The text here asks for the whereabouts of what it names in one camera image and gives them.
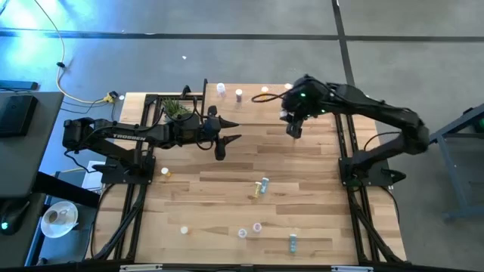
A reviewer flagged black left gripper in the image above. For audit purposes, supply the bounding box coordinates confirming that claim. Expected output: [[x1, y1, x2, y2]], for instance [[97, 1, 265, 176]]
[[196, 105, 242, 162]]

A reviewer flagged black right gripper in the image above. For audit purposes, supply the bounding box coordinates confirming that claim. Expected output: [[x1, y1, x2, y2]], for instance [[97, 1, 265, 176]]
[[280, 74, 322, 139]]

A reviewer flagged potted green succulent plant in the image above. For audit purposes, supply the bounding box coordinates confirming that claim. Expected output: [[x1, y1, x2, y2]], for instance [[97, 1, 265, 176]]
[[162, 97, 192, 118]]

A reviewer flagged white paper sheet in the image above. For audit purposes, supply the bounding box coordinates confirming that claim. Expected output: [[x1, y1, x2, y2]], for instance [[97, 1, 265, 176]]
[[81, 160, 105, 192]]

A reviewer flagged blue-grey metal stand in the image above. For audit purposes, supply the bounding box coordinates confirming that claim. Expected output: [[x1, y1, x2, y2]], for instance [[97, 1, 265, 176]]
[[417, 104, 484, 221]]

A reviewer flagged black desk beam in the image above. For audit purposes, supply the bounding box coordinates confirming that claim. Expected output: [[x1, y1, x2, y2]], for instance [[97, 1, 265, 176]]
[[33, 172, 101, 209]]

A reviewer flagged dark grey desk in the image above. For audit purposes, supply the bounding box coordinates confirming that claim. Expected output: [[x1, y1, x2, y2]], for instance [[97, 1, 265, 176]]
[[0, 90, 65, 267]]

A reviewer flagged black rectangular device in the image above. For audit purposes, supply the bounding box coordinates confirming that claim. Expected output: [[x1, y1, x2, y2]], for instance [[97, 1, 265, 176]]
[[0, 94, 39, 138]]

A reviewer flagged dark flat device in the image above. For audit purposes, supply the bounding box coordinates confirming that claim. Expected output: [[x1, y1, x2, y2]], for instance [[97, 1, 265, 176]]
[[0, 79, 39, 91]]

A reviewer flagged black computer mouse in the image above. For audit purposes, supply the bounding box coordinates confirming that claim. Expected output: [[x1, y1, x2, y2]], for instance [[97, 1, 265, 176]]
[[0, 199, 30, 236]]

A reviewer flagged wooden shelf with black frame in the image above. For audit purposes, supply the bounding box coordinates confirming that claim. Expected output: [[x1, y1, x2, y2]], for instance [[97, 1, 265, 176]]
[[200, 78, 308, 140]]

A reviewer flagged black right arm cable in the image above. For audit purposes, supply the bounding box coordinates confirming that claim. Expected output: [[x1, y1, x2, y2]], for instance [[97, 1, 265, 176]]
[[250, 91, 285, 104]]

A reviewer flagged black aluminium table frame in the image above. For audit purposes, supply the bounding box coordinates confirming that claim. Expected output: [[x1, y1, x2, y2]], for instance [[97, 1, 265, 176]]
[[90, 85, 408, 272]]

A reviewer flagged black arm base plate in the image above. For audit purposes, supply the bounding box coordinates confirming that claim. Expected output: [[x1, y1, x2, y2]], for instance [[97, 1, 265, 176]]
[[338, 156, 408, 188], [92, 154, 156, 186]]

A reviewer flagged silver metal bracket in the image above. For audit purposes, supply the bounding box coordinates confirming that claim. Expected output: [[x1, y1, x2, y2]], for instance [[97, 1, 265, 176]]
[[331, 265, 374, 272], [119, 264, 163, 272]]

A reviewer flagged yellow floor cable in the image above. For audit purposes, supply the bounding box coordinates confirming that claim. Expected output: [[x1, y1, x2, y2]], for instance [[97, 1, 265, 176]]
[[33, 0, 114, 105]]

